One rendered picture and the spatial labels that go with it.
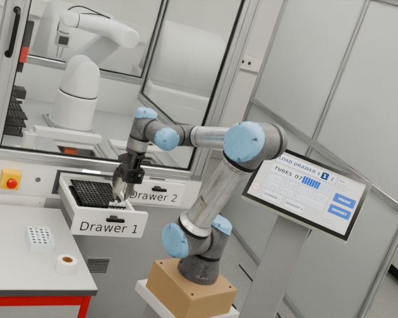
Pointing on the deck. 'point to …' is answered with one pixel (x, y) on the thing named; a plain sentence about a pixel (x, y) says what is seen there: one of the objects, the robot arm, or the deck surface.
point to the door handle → (14, 32)
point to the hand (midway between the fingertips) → (120, 195)
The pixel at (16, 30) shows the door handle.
